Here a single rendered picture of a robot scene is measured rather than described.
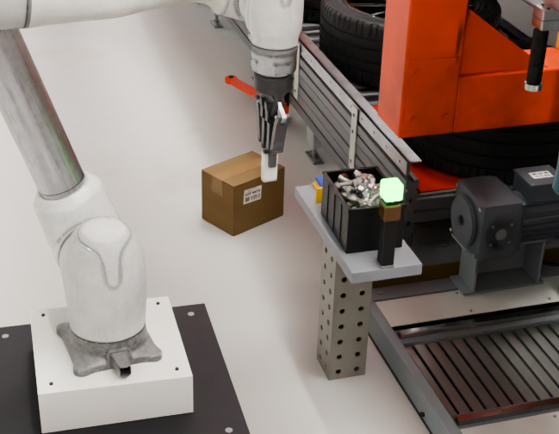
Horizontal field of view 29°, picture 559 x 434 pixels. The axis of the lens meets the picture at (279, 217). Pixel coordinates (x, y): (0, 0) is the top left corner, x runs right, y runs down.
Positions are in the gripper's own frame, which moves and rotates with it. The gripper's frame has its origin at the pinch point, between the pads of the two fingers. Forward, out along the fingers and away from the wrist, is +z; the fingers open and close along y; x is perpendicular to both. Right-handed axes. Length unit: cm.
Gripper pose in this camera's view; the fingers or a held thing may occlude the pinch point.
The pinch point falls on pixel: (269, 164)
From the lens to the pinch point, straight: 221.4
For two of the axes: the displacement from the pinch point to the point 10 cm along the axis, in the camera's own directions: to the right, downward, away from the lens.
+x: 9.2, -1.5, 3.6
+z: -0.4, 8.8, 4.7
